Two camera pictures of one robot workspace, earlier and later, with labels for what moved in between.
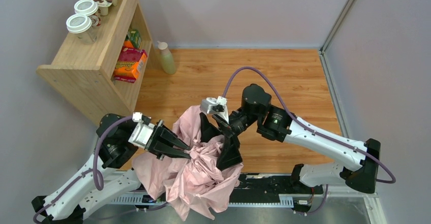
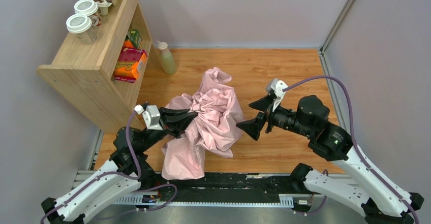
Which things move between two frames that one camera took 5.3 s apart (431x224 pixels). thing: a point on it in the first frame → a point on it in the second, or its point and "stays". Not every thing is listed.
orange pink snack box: [130, 64] stays
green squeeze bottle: [167, 60] stays
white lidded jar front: [82, 26] stays
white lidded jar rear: [88, 7] stays
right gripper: [223, 124] → [267, 119]
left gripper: [154, 138] → [163, 124]
